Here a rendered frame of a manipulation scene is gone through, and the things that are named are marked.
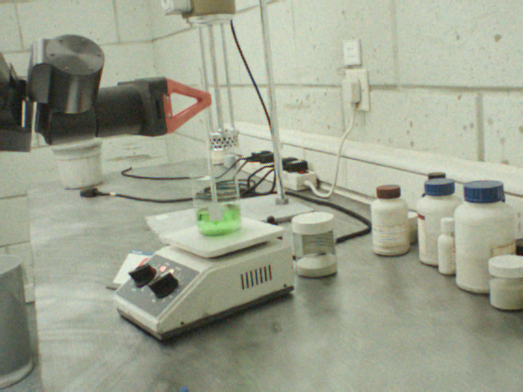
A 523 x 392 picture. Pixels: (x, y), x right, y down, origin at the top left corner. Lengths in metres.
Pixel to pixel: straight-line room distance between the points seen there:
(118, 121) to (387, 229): 0.42
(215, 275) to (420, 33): 0.59
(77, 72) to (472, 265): 0.50
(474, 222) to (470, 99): 0.31
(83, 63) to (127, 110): 0.10
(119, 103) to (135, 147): 2.52
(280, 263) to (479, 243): 0.24
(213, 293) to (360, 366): 0.21
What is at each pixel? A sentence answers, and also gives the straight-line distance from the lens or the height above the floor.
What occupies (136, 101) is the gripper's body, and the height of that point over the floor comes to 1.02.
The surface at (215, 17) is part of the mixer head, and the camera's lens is 1.17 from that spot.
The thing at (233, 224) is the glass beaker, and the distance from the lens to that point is 0.78.
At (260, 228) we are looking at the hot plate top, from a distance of 0.81.
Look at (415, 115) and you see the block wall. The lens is 1.16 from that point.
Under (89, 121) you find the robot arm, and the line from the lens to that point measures 0.71.
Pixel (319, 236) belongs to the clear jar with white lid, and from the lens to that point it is 0.85.
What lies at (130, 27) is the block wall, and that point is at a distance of 3.24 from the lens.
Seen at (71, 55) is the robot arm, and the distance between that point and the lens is 0.66.
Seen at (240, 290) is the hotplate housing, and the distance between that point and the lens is 0.77.
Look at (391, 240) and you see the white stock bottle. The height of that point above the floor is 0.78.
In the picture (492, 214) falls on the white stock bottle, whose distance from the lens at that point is 0.77.
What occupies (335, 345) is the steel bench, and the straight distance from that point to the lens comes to 0.68.
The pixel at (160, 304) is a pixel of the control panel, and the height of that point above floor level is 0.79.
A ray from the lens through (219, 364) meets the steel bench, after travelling 0.66.
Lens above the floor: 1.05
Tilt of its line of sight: 12 degrees down
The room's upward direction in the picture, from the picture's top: 5 degrees counter-clockwise
